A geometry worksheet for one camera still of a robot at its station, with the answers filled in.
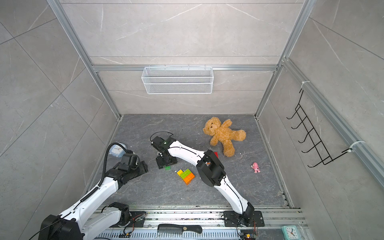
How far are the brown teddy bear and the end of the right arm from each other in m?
0.33

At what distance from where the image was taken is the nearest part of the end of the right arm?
0.68m

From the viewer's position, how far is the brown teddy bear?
3.10 ft
